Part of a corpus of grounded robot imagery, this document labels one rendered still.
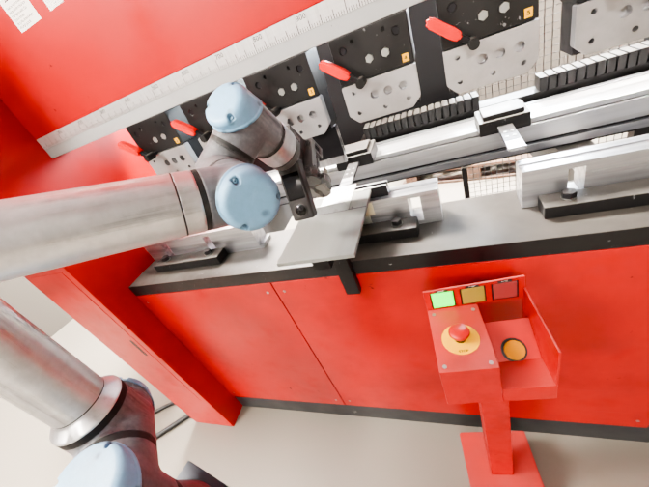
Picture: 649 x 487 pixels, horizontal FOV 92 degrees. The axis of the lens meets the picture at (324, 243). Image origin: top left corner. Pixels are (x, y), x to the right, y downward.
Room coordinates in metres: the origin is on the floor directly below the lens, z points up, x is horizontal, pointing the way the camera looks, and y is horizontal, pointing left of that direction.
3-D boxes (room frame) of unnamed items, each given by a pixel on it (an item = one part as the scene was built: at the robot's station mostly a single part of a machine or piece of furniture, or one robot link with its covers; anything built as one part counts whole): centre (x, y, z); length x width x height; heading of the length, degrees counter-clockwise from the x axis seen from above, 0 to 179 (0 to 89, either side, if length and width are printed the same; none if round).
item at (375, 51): (0.70, -0.25, 1.26); 0.15 x 0.09 x 0.17; 62
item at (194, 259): (1.02, 0.46, 0.89); 0.30 x 0.05 x 0.03; 62
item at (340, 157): (0.79, -0.10, 1.13); 0.10 x 0.02 x 0.10; 62
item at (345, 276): (0.62, -0.01, 0.88); 0.14 x 0.04 x 0.22; 152
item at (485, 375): (0.38, -0.22, 0.75); 0.20 x 0.16 x 0.18; 70
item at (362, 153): (0.92, -0.18, 1.01); 0.26 x 0.12 x 0.05; 152
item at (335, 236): (0.66, -0.03, 1.00); 0.26 x 0.18 x 0.01; 152
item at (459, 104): (1.05, -0.47, 1.02); 0.37 x 0.06 x 0.04; 62
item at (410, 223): (0.72, -0.10, 0.89); 0.30 x 0.05 x 0.03; 62
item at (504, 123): (0.73, -0.55, 1.01); 0.26 x 0.12 x 0.05; 152
